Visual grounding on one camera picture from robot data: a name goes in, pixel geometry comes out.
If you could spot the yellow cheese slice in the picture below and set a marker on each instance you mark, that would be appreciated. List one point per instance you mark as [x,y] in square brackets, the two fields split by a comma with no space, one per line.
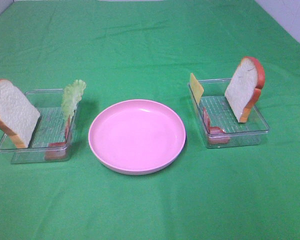
[196,88]

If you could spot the green lettuce leaf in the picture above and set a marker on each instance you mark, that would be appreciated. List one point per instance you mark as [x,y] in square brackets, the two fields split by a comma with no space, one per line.
[72,95]

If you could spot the green tablecloth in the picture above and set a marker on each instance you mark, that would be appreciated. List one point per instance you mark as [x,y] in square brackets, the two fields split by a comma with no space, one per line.
[147,50]

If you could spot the white bread slice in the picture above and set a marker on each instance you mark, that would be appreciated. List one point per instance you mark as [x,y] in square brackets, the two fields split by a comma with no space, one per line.
[245,87]
[18,117]

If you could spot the pink round plate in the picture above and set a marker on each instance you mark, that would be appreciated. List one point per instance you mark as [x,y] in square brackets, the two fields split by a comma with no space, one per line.
[137,137]

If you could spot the clear plastic tray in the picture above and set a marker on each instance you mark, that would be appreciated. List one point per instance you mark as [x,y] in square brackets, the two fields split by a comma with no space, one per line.
[50,128]
[235,134]

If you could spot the left clear plastic tray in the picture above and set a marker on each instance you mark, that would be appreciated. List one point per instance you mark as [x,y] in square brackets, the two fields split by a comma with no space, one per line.
[50,128]

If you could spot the right clear plastic tray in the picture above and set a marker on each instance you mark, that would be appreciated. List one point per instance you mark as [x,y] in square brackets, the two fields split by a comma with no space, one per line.
[235,134]

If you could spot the bacon strip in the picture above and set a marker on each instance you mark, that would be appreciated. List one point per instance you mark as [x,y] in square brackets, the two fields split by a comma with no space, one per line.
[214,133]
[61,150]

